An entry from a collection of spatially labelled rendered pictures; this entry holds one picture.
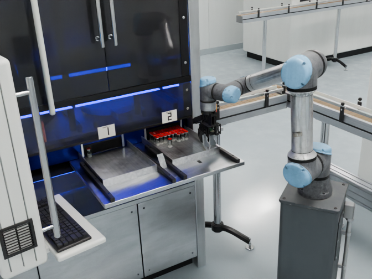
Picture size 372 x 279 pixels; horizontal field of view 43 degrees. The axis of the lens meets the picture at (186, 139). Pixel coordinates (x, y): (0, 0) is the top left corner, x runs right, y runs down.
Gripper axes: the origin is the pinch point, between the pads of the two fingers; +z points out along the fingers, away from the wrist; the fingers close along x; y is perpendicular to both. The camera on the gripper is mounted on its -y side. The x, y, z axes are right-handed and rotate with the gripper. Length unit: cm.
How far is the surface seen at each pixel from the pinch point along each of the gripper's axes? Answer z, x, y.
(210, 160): 3.9, -1.8, 6.0
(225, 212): 92, 55, -66
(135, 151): 2.5, -28.4, -20.7
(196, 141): 3.7, 3.9, -16.0
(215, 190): 53, 30, -40
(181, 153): 3.7, -9.4, -8.3
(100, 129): -12, -44, -24
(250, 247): 91, 45, -22
